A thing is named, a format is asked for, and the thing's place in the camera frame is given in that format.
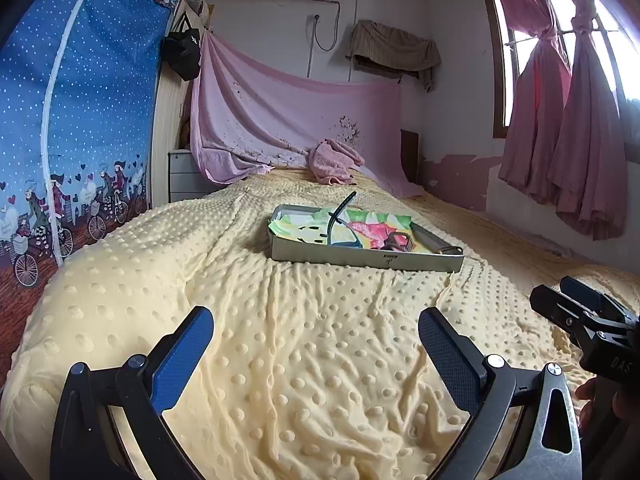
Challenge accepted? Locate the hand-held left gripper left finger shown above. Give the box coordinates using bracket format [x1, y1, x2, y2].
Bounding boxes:
[50, 306, 215, 480]

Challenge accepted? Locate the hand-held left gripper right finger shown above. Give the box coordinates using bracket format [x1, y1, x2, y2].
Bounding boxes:
[417, 307, 583, 480]

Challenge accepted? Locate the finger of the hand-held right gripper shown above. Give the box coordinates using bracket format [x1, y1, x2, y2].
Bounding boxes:
[559, 276, 640, 333]
[529, 284, 601, 348]

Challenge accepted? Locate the grey metal tray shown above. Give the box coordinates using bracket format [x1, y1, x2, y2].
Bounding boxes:
[267, 203, 465, 274]

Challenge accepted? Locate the person's right hand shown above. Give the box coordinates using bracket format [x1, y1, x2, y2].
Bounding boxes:
[575, 376, 599, 430]

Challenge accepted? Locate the yellow dotted blanket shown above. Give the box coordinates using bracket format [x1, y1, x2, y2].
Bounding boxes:
[0, 167, 640, 480]

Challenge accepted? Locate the pink curtain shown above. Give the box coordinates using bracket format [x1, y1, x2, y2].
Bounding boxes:
[547, 0, 630, 242]
[498, 0, 573, 206]

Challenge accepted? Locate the colourful printed cloth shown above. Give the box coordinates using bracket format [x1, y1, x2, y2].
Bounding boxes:
[268, 206, 416, 251]

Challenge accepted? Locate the grey drawer cabinet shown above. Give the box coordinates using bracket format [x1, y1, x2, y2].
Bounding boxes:
[167, 150, 226, 204]

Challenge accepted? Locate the brown board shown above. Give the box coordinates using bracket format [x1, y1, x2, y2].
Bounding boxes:
[400, 129, 421, 186]

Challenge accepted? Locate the pink towel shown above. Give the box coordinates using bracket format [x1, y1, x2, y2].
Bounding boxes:
[307, 138, 366, 186]

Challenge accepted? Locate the wooden framed window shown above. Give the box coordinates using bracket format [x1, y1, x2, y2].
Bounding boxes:
[475, 0, 640, 141]

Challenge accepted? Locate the wooden wardrobe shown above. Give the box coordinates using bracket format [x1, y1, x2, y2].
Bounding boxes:
[150, 0, 211, 208]

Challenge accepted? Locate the pink hanging sheet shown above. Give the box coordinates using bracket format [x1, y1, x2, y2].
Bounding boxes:
[190, 30, 426, 198]

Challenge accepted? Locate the blue dotted wardrobe cover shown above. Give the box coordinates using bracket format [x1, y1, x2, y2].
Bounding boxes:
[0, 0, 173, 386]

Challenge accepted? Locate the black bag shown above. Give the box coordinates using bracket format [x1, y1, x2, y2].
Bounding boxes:
[162, 12, 202, 82]

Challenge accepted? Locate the brown cloth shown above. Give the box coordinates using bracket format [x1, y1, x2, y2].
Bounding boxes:
[345, 20, 442, 92]

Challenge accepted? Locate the patterned round bundle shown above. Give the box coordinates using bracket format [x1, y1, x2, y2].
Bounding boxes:
[170, 0, 213, 26]

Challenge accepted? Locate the wall shelf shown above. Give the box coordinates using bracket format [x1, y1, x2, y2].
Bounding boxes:
[354, 57, 406, 81]

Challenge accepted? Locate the air conditioner power cable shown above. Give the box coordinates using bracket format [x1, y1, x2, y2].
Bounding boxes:
[312, 0, 343, 52]

